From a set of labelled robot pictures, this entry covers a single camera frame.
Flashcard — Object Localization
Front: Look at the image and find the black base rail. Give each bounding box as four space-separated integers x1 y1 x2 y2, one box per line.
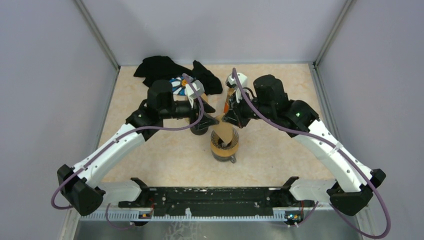
140 187 302 217

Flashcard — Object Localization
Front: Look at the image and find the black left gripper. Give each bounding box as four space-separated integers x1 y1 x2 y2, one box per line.
160 95 220 130

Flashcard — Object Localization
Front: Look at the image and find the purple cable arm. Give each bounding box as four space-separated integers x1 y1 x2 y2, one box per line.
50 73 206 230
231 67 392 240

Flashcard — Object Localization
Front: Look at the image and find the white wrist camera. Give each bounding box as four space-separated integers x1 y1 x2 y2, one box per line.
225 72 248 103
184 80 205 100

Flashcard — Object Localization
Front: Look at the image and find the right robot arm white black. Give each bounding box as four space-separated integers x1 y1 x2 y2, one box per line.
223 73 386 216

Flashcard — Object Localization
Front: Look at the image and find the orange coffee filter box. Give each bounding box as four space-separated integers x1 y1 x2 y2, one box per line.
223 88 236 114

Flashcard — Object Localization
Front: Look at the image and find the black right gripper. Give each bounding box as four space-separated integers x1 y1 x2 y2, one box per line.
221 88 274 129

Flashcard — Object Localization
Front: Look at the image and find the smoky glass pitcher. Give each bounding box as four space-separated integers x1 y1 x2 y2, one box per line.
214 155 237 164

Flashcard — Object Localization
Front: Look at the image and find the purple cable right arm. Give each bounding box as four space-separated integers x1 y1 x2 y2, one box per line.
231 67 392 240

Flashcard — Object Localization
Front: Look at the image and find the black cloth with flower print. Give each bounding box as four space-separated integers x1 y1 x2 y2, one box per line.
133 55 223 96

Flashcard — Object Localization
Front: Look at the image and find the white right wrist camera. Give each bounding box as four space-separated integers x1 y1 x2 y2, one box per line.
225 72 248 103

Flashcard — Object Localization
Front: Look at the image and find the brown paper coffee filter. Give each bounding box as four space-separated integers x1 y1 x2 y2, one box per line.
200 94 209 103

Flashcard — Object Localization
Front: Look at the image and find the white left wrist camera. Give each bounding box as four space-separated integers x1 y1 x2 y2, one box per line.
184 80 205 100

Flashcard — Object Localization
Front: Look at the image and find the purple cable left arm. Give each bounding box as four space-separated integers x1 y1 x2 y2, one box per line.
50 73 206 230

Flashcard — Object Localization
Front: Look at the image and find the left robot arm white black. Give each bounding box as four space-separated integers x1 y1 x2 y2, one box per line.
57 80 222 216

